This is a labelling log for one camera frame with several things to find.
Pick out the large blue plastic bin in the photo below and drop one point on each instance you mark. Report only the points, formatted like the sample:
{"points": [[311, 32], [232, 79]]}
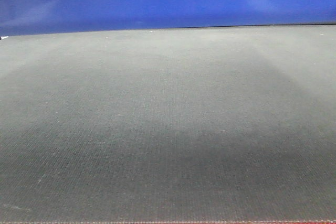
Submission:
{"points": [[23, 17]]}

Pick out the dark woven conveyor belt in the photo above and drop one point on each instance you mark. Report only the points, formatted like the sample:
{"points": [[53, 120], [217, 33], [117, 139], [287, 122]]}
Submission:
{"points": [[177, 125]]}

